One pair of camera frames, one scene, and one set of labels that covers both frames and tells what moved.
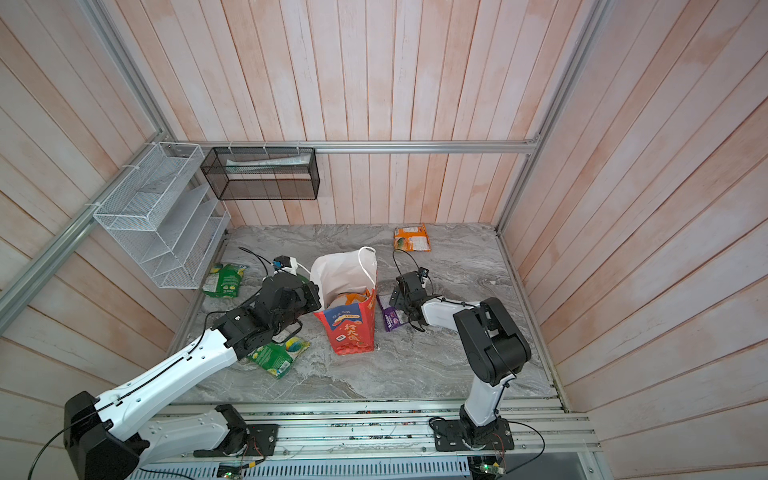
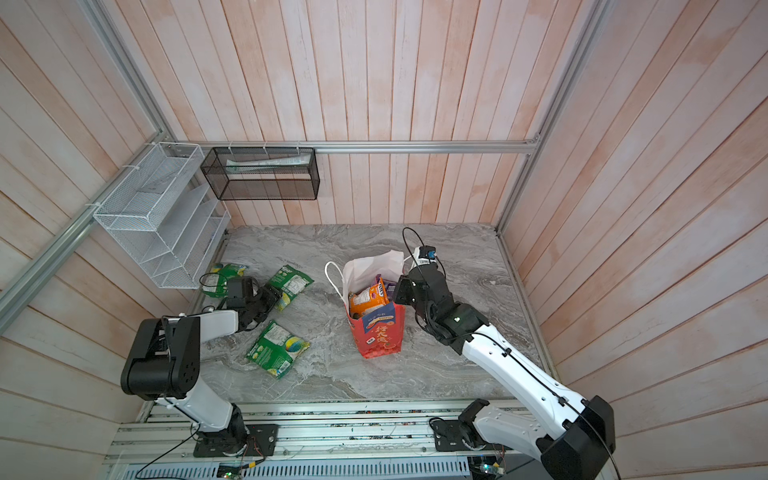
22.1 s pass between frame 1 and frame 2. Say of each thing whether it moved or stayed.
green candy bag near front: stayed
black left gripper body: moved
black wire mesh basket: stayed
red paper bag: moved
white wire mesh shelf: stayed
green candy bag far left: stayed
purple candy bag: moved
